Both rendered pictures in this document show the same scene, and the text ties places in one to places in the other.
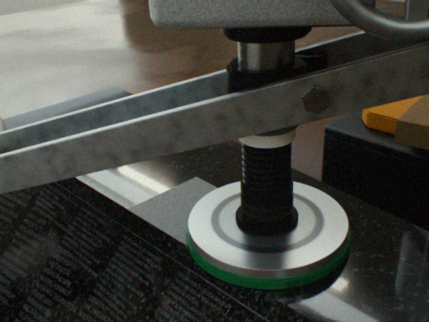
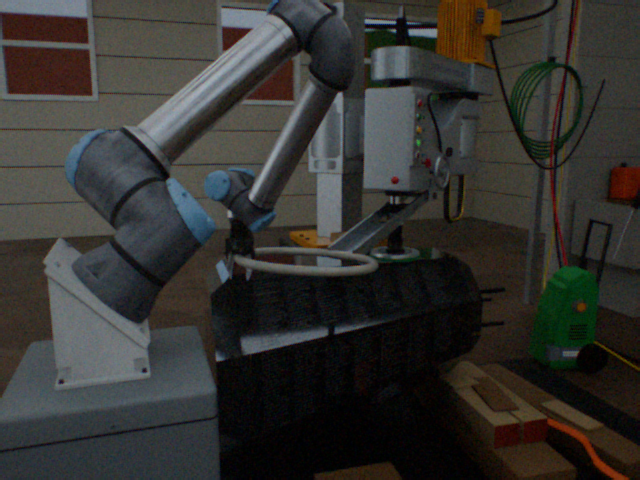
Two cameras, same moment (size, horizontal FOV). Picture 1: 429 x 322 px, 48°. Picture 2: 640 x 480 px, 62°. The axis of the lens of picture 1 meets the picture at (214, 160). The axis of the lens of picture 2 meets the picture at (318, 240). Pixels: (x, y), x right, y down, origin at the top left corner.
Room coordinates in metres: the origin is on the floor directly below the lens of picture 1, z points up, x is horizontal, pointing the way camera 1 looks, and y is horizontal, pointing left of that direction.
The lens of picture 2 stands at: (-0.12, 2.18, 1.32)
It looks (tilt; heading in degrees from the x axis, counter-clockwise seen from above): 10 degrees down; 295
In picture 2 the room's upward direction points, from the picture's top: straight up
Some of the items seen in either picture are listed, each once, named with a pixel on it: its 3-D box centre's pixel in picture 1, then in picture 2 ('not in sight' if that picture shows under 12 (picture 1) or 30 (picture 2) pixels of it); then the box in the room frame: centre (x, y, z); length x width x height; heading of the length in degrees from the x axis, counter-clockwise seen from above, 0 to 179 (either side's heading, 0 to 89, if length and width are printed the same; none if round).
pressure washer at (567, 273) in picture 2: not in sight; (569, 293); (-0.20, -1.24, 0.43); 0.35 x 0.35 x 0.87; 27
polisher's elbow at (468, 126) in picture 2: not in sight; (456, 138); (0.41, -0.71, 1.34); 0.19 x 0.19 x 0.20
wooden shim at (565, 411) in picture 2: not in sight; (570, 415); (-0.23, -0.27, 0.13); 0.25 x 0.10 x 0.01; 140
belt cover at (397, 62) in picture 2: not in sight; (434, 78); (0.47, -0.41, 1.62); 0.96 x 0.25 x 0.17; 79
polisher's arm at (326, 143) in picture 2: not in sight; (373, 134); (0.86, -0.70, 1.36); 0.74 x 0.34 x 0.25; 2
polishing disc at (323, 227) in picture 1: (266, 221); (394, 252); (0.54, -0.07, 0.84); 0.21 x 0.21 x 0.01
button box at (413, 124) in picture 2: not in sight; (415, 130); (0.44, 0.02, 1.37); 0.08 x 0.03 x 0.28; 79
